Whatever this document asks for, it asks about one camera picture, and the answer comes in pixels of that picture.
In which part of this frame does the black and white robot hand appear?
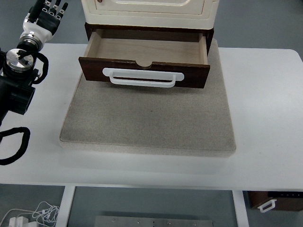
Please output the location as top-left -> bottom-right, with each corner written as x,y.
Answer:
19,0 -> 68,49

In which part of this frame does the dark wooden drawer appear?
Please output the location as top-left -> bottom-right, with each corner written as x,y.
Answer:
79,29 -> 211,88

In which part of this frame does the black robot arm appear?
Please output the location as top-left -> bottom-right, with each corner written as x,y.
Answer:
0,38 -> 49,121

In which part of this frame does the dark wooden cabinet base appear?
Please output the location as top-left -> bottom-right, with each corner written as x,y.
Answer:
84,22 -> 214,53

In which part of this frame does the cream upper cabinet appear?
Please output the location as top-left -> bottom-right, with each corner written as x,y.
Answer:
82,0 -> 219,30

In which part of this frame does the beige fabric pad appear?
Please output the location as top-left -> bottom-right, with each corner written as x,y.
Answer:
60,40 -> 236,157

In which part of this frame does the white charger plug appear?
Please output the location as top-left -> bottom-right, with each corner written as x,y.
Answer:
9,216 -> 28,227

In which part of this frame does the white drawer handle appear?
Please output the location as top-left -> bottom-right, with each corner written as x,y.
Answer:
102,68 -> 185,88

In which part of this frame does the white charger cable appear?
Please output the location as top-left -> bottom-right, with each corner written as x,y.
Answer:
0,201 -> 60,227

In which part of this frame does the white table leg frame left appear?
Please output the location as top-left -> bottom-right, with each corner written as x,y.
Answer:
55,186 -> 76,227

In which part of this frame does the white table leg frame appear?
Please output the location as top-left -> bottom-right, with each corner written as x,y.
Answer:
232,191 -> 249,227
55,186 -> 76,227

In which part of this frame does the white table leg frame right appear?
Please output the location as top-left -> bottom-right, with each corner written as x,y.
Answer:
232,191 -> 249,227

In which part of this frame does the brown box with white handle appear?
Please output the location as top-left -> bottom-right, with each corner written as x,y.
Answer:
248,191 -> 303,213

